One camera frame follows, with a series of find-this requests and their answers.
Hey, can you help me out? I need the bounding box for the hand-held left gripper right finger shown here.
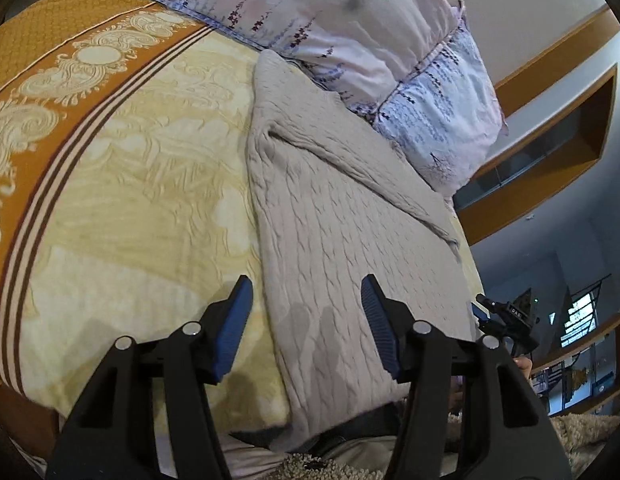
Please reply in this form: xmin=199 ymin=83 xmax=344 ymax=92
xmin=360 ymin=273 xmax=573 ymax=480

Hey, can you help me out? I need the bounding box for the yellow and orange patterned blanket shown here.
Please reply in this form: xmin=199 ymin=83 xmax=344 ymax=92
xmin=0 ymin=0 xmax=485 ymax=443

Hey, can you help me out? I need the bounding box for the wooden wall niche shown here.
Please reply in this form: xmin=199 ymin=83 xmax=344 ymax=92
xmin=454 ymin=62 xmax=618 ymax=247

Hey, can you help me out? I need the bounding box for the beige shaggy rug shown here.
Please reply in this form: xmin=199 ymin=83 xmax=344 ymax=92
xmin=284 ymin=409 xmax=613 ymax=480

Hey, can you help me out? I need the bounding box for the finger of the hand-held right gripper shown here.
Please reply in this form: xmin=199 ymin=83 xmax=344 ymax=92
xmin=470 ymin=302 xmax=490 ymax=335

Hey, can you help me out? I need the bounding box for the wooden ledge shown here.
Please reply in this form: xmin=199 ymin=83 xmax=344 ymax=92
xmin=532 ymin=312 xmax=620 ymax=413

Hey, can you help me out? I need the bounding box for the floral pink and blue pillow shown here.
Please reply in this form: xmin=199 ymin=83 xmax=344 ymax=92
xmin=89 ymin=0 xmax=510 ymax=198

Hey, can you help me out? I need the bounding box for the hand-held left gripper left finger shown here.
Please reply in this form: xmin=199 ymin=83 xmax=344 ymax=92
xmin=45 ymin=275 xmax=254 ymax=480

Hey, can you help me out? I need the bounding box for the wooden wall trim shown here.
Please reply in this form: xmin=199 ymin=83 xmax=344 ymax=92
xmin=494 ymin=4 xmax=620 ymax=105

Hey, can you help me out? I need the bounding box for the window with metal grille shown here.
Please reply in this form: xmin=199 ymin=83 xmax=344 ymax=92
xmin=558 ymin=282 xmax=603 ymax=350

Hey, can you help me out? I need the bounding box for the beige cable-knit sweater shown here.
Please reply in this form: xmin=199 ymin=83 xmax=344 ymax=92
xmin=245 ymin=51 xmax=484 ymax=455

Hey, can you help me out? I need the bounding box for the person's right hand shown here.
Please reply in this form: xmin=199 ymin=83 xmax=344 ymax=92
xmin=512 ymin=357 xmax=534 ymax=385

